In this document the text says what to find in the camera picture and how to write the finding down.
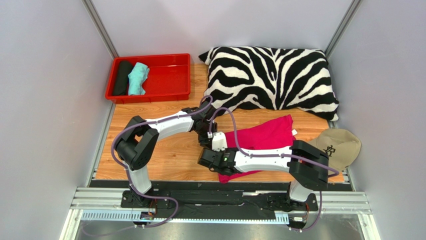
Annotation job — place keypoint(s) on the red plastic tray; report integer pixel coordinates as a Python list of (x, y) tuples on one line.
[(169, 78)]

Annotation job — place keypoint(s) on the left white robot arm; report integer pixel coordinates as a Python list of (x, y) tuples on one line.
[(134, 146)]

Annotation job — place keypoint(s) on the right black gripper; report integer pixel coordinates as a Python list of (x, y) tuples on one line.
[(206, 158)]

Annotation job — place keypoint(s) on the aluminium frame rail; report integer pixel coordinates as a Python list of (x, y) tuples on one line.
[(344, 214)]

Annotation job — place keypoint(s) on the magenta t shirt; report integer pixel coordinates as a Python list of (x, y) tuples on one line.
[(272, 134)]

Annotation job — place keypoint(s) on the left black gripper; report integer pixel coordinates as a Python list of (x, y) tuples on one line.
[(206, 142)]

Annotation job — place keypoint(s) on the zebra print pillow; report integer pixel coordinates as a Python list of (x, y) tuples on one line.
[(257, 77)]

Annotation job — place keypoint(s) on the rolled black t shirt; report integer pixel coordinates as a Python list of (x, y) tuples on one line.
[(122, 80)]

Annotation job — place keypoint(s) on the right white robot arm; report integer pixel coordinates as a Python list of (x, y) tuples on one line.
[(308, 165)]

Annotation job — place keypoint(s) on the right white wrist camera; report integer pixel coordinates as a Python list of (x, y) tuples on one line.
[(217, 141)]

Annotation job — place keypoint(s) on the beige baseball cap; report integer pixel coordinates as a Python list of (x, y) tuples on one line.
[(341, 146)]

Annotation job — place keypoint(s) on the rolled teal t shirt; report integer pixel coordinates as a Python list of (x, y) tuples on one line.
[(137, 77)]

